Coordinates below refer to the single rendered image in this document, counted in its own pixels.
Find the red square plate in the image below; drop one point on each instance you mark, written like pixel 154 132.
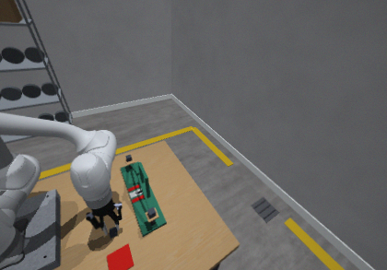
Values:
pixel 120 259

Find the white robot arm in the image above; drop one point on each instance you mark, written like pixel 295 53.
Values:
pixel 90 174

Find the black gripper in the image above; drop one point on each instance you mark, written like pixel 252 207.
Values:
pixel 104 211

